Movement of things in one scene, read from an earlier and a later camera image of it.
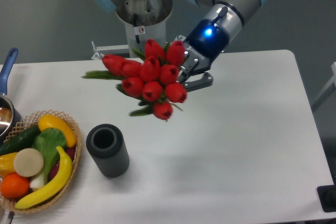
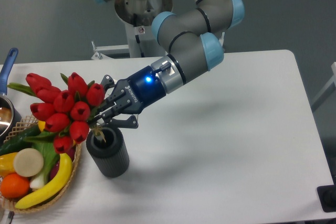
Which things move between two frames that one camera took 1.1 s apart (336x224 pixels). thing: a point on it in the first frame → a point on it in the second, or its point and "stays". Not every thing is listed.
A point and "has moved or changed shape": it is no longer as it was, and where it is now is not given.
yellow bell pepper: [7, 164] stays
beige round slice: [28, 162] stays
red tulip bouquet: [149, 80] has moved or changed shape
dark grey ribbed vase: [105, 142] stays
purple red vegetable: [70, 151] stays
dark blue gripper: [207, 41] → [144, 85]
